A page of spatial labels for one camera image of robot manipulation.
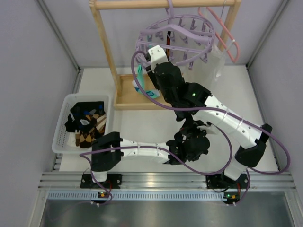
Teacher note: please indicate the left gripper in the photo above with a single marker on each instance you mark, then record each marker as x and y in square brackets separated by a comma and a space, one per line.
[188, 127]

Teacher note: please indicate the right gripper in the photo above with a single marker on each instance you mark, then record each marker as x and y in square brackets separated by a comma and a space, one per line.
[154, 77]

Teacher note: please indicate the teal sock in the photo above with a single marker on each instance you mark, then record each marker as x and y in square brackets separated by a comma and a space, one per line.
[152, 93]

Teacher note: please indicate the purple round clip hanger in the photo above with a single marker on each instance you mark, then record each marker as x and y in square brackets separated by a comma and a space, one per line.
[191, 37]

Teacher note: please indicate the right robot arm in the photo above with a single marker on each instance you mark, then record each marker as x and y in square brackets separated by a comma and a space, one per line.
[192, 100]

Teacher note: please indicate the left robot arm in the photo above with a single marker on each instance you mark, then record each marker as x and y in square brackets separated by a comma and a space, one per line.
[109, 150]

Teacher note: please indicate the red black argyle sock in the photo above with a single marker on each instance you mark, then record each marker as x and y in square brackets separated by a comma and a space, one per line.
[168, 44]

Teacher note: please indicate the white cloth bag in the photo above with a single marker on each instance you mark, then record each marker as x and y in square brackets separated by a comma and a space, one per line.
[208, 68]

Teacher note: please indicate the wooden clothes rack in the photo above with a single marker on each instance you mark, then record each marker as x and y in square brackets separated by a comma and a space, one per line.
[224, 11]

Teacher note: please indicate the brown argyle sock in basket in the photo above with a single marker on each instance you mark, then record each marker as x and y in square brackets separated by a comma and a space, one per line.
[94, 130]

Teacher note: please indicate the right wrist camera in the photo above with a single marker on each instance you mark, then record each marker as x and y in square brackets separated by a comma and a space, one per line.
[157, 56]

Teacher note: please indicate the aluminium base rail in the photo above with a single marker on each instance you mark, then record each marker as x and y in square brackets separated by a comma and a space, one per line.
[158, 186]

